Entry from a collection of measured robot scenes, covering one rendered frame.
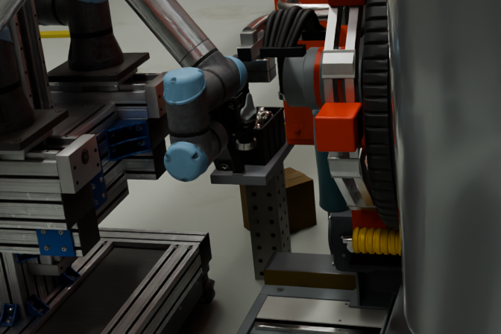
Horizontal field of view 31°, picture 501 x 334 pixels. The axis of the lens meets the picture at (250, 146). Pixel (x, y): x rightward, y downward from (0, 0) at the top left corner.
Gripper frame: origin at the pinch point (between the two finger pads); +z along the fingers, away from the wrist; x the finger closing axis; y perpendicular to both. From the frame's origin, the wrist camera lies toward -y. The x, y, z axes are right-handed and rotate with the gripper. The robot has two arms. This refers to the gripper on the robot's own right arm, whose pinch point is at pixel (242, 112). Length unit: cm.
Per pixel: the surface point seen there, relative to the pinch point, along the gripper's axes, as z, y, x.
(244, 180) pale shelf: 53, -39, 21
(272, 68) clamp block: -0.3, 9.7, -7.5
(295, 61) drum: 13.2, 7.2, -8.7
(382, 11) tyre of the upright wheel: -8.6, 22.9, -32.4
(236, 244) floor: 97, -83, 42
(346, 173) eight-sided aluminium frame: -9.4, -9.5, -23.8
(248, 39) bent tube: -1.6, 16.3, -3.4
